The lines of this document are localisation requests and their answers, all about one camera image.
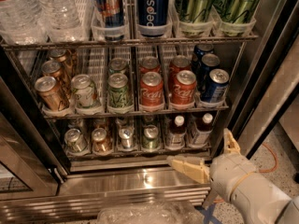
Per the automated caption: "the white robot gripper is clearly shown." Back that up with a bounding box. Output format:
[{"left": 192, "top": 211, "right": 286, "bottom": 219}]
[{"left": 166, "top": 128, "right": 291, "bottom": 217}]

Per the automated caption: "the brown tea bottle white cap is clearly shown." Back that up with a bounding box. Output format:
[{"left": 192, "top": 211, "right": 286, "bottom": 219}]
[{"left": 187, "top": 112, "right": 214, "bottom": 147}]

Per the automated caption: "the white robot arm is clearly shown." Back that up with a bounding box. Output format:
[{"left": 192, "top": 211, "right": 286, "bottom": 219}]
[{"left": 167, "top": 129, "right": 299, "bottom": 224}]

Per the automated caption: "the brown tea bottle left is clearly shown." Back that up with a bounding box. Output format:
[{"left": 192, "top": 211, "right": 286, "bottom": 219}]
[{"left": 165, "top": 115, "right": 186, "bottom": 150}]

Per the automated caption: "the silver can bottom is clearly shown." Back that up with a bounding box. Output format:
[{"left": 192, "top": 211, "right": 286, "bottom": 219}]
[{"left": 119, "top": 127, "right": 134, "bottom": 148}]

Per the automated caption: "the stainless fridge door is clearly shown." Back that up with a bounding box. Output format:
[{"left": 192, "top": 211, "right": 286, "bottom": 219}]
[{"left": 226, "top": 0, "right": 299, "bottom": 158}]

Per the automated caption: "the gold can bottom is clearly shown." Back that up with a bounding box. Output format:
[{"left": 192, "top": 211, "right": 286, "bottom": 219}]
[{"left": 92, "top": 128, "right": 112, "bottom": 154}]

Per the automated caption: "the gold can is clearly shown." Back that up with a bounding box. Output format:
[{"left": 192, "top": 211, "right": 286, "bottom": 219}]
[
  {"left": 92, "top": 128, "right": 112, "bottom": 154},
  {"left": 35, "top": 77, "right": 69, "bottom": 112},
  {"left": 41, "top": 60, "right": 71, "bottom": 98},
  {"left": 49, "top": 49, "right": 76, "bottom": 77}
]

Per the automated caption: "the white green can bottom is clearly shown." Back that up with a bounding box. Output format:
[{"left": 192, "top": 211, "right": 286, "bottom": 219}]
[{"left": 64, "top": 128, "right": 87, "bottom": 153}]

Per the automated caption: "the white green can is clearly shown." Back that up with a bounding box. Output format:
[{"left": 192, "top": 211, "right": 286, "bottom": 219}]
[
  {"left": 71, "top": 74, "right": 101, "bottom": 109},
  {"left": 64, "top": 128, "right": 87, "bottom": 153}
]

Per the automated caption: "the left glass fridge door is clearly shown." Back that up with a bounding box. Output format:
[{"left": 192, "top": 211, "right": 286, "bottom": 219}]
[{"left": 0, "top": 114, "right": 58, "bottom": 201}]

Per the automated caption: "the clear water bottle right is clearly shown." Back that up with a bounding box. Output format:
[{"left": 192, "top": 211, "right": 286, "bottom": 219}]
[{"left": 39, "top": 0, "right": 85, "bottom": 42}]

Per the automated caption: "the clear water bottle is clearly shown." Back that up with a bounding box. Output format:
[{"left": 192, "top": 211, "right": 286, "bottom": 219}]
[
  {"left": 0, "top": 0, "right": 47, "bottom": 45},
  {"left": 39, "top": 0, "right": 85, "bottom": 42}
]

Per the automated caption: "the clear water bottle left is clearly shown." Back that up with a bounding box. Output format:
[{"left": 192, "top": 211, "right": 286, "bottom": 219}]
[{"left": 0, "top": 0, "right": 47, "bottom": 45}]

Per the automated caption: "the blue floor tape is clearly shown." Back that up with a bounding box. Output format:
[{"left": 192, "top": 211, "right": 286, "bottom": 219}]
[{"left": 195, "top": 203, "right": 222, "bottom": 224}]

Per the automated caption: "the red coke can front right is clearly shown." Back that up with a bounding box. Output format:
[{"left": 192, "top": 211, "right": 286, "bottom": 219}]
[{"left": 171, "top": 70, "right": 196, "bottom": 105}]

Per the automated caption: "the red coke can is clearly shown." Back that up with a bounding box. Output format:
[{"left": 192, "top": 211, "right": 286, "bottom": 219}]
[
  {"left": 171, "top": 70, "right": 196, "bottom": 105},
  {"left": 139, "top": 56, "right": 161, "bottom": 74},
  {"left": 169, "top": 55, "right": 191, "bottom": 81},
  {"left": 140, "top": 72, "right": 164, "bottom": 106}
]

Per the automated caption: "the blue pepsi can front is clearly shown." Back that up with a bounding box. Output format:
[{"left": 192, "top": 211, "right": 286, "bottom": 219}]
[{"left": 200, "top": 68, "right": 229, "bottom": 103}]

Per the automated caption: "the blue pepsi can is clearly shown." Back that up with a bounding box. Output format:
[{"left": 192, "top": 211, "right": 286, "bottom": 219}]
[
  {"left": 200, "top": 68, "right": 229, "bottom": 103},
  {"left": 137, "top": 0, "right": 169, "bottom": 37},
  {"left": 191, "top": 43, "right": 215, "bottom": 72},
  {"left": 196, "top": 53, "right": 220, "bottom": 92}
]

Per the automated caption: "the clear plastic bag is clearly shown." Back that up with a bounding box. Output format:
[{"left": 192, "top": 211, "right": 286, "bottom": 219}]
[{"left": 97, "top": 202, "right": 204, "bottom": 224}]

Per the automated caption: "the red coke can front left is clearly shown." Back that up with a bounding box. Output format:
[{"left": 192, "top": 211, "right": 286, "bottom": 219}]
[{"left": 140, "top": 72, "right": 164, "bottom": 106}]

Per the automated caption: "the blue pepsi can middle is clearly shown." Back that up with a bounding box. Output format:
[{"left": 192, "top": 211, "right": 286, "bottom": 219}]
[{"left": 196, "top": 53, "right": 220, "bottom": 92}]

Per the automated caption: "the red coke can rear right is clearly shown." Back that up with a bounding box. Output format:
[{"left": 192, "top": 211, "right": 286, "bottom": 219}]
[{"left": 169, "top": 55, "right": 191, "bottom": 81}]

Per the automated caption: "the blue pepsi can rear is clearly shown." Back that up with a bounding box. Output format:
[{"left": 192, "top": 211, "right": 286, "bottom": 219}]
[{"left": 191, "top": 43, "right": 215, "bottom": 72}]

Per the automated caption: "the green can front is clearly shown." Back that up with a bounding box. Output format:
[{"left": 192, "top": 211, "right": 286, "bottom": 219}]
[{"left": 108, "top": 73, "right": 132, "bottom": 108}]

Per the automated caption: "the red coke can rear left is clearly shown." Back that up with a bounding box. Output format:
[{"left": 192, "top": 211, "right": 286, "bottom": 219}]
[{"left": 139, "top": 56, "right": 161, "bottom": 74}]

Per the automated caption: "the green can rear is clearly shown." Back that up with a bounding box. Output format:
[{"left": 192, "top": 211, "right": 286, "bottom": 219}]
[{"left": 108, "top": 58, "right": 128, "bottom": 75}]

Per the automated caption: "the green tall can right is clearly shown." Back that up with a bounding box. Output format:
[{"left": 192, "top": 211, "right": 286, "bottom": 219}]
[{"left": 214, "top": 0, "right": 260, "bottom": 36}]

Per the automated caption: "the green tall can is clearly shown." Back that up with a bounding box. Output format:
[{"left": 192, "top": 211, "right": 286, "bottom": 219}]
[
  {"left": 175, "top": 0, "right": 213, "bottom": 36},
  {"left": 214, "top": 0, "right": 260, "bottom": 36}
]

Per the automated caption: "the green tall can left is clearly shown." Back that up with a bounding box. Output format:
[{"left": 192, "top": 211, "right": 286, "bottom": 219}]
[{"left": 175, "top": 0, "right": 213, "bottom": 36}]

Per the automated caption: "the blue pepsi can top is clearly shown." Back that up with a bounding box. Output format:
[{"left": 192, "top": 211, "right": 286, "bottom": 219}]
[{"left": 137, "top": 0, "right": 169, "bottom": 37}]

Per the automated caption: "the gold can front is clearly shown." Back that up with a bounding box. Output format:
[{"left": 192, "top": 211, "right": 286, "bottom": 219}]
[{"left": 35, "top": 77, "right": 69, "bottom": 112}]

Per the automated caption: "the gold can rear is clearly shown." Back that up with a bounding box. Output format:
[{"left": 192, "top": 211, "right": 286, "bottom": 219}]
[{"left": 49, "top": 49, "right": 76, "bottom": 77}]

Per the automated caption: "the gold can middle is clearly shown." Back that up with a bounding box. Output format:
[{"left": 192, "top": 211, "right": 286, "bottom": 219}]
[{"left": 41, "top": 60, "right": 71, "bottom": 98}]

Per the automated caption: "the red bull can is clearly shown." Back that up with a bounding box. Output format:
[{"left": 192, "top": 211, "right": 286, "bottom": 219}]
[{"left": 93, "top": 0, "right": 124, "bottom": 41}]

